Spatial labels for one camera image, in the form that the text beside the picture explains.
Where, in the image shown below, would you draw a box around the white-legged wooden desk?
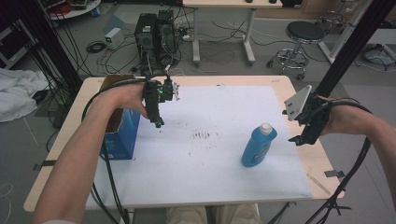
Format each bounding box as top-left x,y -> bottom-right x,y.
181,0 -> 284,67

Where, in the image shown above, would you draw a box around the white cloth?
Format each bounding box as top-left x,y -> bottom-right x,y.
0,67 -> 50,124

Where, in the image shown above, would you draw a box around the black round stool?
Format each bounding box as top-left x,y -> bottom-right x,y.
265,20 -> 326,81

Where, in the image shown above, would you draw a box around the person's right hand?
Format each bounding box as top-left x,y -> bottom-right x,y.
320,104 -> 375,138

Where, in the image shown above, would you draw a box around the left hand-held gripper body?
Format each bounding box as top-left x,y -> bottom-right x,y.
143,76 -> 181,108

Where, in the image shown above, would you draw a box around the blue bottle with white cap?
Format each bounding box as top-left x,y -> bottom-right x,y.
240,122 -> 278,168

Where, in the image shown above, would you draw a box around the black metal post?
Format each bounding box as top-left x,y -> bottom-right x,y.
314,0 -> 396,97

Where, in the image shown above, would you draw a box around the black tape piece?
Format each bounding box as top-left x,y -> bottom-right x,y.
323,169 -> 346,179

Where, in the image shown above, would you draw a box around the person's left hand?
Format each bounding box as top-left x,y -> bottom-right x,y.
104,82 -> 150,119

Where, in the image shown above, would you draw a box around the blue cardboard box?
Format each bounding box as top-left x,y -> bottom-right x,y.
99,74 -> 143,161

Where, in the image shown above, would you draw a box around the red cable coil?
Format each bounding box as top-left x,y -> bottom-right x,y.
49,3 -> 73,15

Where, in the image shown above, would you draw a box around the round white table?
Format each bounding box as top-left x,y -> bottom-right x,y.
40,0 -> 102,21

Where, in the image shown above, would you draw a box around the person's khaki trousers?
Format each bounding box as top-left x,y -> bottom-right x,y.
164,203 -> 264,224

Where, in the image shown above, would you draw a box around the thin white floor cable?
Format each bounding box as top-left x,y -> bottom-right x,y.
0,182 -> 15,224

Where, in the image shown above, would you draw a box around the black post with cables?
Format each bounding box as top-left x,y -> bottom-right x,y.
17,0 -> 83,94

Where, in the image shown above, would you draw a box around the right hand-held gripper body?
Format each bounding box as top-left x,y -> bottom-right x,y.
283,84 -> 332,146

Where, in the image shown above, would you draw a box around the coiled black cable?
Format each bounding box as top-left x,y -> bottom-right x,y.
85,40 -> 107,54

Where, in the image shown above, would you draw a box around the chrome chair base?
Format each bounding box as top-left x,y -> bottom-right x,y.
314,10 -> 348,29

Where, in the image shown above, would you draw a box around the white power strip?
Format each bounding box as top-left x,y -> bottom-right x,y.
177,27 -> 192,41

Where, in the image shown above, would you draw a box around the pale blue bundle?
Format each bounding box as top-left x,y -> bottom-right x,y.
362,46 -> 396,68

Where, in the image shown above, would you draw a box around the black computer tower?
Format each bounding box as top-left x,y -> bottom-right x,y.
134,12 -> 158,77
155,9 -> 177,68

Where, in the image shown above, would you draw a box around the white metal stand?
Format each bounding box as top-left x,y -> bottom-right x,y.
317,0 -> 375,64

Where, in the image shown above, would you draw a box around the grey shelf unit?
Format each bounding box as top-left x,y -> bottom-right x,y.
0,18 -> 32,70

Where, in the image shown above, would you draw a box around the black floor cables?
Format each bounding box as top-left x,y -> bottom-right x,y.
199,20 -> 300,48

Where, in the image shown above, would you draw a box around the small white box device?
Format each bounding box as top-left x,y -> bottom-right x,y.
104,27 -> 125,50

